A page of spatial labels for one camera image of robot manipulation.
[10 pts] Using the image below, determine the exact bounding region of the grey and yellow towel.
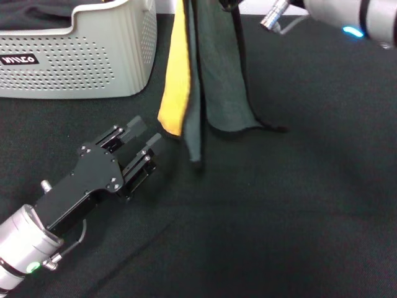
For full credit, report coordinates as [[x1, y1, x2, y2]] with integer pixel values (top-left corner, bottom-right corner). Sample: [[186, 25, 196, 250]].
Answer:
[[157, 0, 288, 166]]

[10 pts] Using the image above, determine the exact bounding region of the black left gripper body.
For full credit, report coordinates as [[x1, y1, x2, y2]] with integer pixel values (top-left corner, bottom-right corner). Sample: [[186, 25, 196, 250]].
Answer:
[[33, 142, 125, 238]]

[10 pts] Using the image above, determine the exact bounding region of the gripper cable with plug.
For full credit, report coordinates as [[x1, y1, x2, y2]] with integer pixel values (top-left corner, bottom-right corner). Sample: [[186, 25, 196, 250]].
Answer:
[[42, 219, 88, 271], [259, 0, 308, 35]]

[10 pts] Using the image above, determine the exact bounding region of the right gripper cable with plug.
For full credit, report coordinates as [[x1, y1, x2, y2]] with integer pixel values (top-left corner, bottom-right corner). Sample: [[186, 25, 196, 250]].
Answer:
[[259, 0, 308, 35]]

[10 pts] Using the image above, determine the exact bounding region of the left gripper cable with plug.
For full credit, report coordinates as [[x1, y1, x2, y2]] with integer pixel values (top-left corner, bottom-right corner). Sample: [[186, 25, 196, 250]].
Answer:
[[42, 219, 88, 271]]

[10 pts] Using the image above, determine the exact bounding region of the black tablecloth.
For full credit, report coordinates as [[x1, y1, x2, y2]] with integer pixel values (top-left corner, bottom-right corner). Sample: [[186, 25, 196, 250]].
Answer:
[[0, 14, 397, 298]]

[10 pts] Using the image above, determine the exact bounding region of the grey perforated storage box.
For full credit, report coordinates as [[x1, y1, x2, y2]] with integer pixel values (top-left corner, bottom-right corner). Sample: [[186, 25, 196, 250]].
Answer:
[[0, 0, 158, 100]]

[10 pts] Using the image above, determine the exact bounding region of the black cloth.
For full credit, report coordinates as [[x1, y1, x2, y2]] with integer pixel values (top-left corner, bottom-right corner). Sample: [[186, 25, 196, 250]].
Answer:
[[0, 0, 105, 32]]

